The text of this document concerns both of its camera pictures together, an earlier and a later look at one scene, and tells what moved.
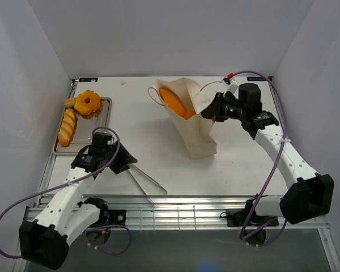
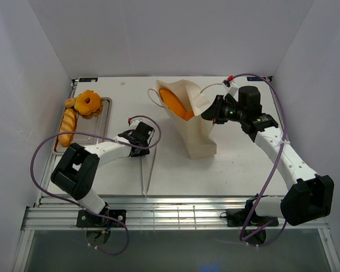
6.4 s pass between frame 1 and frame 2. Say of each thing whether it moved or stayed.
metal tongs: moved
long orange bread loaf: stayed
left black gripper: moved
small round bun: stayed
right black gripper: stayed
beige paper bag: stayed
